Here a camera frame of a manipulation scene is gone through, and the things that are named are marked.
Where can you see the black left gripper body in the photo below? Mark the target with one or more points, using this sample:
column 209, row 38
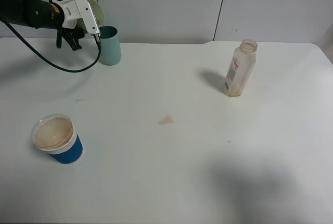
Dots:
column 64, row 18

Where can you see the light green plastic cup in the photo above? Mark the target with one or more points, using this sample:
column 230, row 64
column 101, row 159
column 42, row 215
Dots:
column 98, row 12

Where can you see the clear plastic drink bottle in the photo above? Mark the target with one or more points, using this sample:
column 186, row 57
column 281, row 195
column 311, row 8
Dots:
column 241, row 66

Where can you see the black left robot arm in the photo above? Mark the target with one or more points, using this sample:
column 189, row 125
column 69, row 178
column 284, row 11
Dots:
column 40, row 14

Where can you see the teal plastic cup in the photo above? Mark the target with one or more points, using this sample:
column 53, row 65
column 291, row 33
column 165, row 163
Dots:
column 110, row 46

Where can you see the blue sleeved paper cup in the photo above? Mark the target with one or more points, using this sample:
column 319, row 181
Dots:
column 56, row 136

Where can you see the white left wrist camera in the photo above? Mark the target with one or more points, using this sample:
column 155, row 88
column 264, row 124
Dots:
column 85, row 17

